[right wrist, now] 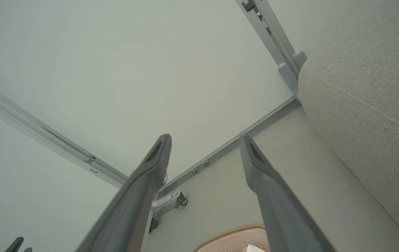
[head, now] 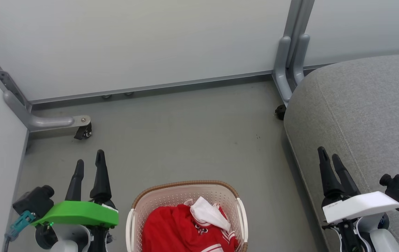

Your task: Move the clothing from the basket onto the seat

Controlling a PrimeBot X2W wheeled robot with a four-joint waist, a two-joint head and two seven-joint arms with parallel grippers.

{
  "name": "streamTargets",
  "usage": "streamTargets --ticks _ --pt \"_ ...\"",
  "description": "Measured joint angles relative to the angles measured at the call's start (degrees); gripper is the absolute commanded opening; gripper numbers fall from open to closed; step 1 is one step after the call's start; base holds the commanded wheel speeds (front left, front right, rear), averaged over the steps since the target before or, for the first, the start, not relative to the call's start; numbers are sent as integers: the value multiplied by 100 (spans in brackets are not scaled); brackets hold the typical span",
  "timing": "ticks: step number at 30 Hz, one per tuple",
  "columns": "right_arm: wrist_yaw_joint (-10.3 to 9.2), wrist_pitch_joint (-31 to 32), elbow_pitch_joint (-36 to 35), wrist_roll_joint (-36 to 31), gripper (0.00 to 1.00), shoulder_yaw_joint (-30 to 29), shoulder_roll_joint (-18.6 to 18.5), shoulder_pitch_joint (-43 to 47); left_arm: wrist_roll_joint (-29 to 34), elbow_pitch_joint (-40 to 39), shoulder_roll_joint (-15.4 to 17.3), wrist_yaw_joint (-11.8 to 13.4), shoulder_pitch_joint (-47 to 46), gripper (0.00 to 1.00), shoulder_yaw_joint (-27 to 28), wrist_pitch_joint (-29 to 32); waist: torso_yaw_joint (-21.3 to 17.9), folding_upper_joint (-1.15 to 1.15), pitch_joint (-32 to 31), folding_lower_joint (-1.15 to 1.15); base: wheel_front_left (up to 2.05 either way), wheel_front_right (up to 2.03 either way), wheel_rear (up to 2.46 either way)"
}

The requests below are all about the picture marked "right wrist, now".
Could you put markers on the cream perforated laundry basket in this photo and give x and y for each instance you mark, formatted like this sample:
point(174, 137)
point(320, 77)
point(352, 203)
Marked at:
point(231, 241)

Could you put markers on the caster wheel with white bracket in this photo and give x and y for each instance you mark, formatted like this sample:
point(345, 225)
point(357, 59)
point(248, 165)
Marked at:
point(175, 200)

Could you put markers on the aluminium base rail with bolts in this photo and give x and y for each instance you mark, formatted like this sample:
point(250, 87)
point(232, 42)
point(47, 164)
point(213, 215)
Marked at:
point(220, 152)

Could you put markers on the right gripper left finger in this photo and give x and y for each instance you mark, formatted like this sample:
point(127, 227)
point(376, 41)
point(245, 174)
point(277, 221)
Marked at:
point(133, 203)

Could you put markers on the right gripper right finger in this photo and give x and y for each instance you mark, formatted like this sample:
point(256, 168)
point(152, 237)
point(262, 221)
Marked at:
point(280, 213)

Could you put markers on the black levelling foot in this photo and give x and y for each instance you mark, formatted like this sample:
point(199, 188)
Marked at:
point(153, 224)

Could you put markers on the light grey fabric sofa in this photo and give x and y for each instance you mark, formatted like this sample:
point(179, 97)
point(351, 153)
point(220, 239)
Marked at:
point(371, 98)

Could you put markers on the aluminium frame rail with clips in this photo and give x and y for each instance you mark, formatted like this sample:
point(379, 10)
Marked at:
point(38, 131)

